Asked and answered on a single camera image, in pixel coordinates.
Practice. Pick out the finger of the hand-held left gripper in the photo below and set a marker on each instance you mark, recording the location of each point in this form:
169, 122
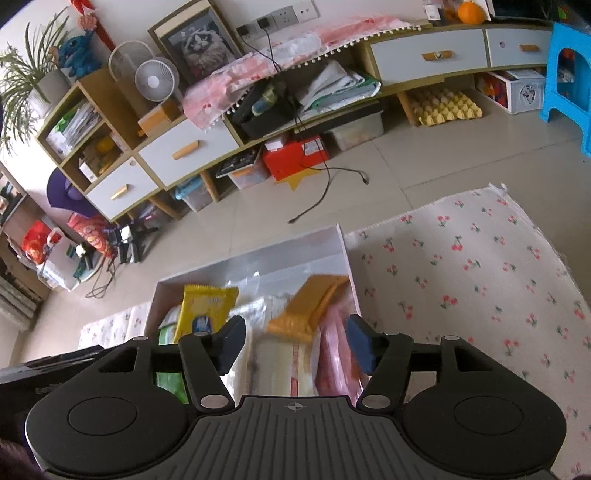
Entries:
27, 383

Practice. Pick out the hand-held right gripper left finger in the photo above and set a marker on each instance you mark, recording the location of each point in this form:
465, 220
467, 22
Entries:
231, 344

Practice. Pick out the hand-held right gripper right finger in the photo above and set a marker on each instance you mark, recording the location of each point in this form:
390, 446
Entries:
360, 344

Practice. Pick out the pink snack packet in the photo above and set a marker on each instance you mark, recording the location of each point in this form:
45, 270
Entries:
337, 364

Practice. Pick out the yellow snack packet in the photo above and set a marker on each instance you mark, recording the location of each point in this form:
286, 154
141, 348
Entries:
203, 307

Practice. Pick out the cream striped snack packet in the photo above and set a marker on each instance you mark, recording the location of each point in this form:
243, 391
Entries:
281, 364

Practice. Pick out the orange snack packet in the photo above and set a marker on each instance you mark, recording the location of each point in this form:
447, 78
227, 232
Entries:
304, 304

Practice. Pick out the green snack packet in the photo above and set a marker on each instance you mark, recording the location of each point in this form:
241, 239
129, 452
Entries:
168, 383

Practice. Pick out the grey cardboard box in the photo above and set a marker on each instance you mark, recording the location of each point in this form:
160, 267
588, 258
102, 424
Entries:
277, 258

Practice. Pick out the person's left forearm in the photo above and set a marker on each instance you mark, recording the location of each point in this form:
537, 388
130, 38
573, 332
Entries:
11, 461

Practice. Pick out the white floral cloth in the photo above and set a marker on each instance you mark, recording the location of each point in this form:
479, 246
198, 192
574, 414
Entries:
115, 323

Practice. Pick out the white plastic bag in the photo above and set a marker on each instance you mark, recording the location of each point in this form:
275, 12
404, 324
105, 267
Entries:
60, 272

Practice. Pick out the cherry print mat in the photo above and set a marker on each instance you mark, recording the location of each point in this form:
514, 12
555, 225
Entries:
461, 286

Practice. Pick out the red and white shopping bag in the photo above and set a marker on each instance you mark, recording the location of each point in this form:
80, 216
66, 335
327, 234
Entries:
37, 242

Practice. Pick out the black tripod device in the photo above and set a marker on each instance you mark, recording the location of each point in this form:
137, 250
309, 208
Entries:
127, 242

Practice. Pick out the clear bin with blue lid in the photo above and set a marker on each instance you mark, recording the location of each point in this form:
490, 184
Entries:
196, 198

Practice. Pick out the red printed bag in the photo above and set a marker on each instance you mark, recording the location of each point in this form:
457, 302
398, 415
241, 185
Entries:
92, 237

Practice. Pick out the wooden side shelf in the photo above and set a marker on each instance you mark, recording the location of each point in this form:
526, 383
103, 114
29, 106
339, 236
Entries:
18, 221

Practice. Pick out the clear bin with orange contents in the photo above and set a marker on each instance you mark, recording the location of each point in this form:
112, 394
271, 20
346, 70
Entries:
249, 177

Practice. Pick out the yellow star floor sticker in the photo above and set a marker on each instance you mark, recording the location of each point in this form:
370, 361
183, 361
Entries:
295, 181

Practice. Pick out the black tablet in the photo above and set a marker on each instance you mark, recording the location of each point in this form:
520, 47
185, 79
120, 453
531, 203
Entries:
240, 164

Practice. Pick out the white cabinet drawer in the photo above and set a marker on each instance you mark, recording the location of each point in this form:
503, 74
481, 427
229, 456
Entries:
212, 147
134, 184
401, 60
503, 50

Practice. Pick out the red cardboard box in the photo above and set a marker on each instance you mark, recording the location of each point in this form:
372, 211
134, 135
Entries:
291, 164

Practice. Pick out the purple fabric item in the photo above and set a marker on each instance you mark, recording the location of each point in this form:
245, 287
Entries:
64, 196

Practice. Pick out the long wooden cabinet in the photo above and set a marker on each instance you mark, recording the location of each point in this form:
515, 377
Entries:
249, 147

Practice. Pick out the small white box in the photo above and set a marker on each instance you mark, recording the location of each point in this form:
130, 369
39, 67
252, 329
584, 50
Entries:
276, 144

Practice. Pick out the clear bin with dark lid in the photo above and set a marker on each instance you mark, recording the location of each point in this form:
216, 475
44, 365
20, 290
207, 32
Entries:
355, 134

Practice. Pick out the white carton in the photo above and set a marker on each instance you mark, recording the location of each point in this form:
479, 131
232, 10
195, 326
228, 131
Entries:
87, 170

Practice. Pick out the black open case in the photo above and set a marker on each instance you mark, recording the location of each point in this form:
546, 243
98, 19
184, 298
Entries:
263, 124

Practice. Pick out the yellow round fruit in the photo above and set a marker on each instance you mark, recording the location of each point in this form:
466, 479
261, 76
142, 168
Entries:
104, 146

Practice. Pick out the small wooden box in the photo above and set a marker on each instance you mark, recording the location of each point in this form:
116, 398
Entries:
157, 119

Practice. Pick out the yellow egg tray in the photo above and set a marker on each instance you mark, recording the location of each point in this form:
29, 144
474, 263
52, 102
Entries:
443, 108

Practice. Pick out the pink cherry print cloth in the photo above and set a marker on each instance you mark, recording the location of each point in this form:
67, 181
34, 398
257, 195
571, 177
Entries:
212, 94

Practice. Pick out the pile of plastic bags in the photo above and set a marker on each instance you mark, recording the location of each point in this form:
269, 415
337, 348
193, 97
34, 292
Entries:
332, 87

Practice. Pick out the stack of papers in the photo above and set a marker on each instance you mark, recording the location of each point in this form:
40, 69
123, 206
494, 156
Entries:
74, 127

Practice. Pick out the white decorative box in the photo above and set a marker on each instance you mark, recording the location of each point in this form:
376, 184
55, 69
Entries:
526, 92

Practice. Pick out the framed cat picture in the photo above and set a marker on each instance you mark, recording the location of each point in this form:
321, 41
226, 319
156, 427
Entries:
198, 41

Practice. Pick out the white round mesh fan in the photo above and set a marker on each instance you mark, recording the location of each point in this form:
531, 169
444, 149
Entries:
122, 57

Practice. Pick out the potted green plant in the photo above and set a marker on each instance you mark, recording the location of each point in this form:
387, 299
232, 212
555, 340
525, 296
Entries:
23, 74

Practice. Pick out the blue plastic stool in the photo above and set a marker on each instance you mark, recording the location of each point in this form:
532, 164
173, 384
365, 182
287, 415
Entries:
554, 83

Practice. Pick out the blue stuffed toy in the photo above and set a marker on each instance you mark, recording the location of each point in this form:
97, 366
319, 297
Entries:
78, 53

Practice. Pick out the red hanging ornament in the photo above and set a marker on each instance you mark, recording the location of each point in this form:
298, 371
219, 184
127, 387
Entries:
104, 34

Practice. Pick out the orange fruit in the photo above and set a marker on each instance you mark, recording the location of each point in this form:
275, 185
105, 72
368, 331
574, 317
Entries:
471, 13

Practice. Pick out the wall socket strip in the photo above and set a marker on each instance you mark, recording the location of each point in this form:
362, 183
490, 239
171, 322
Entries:
286, 16

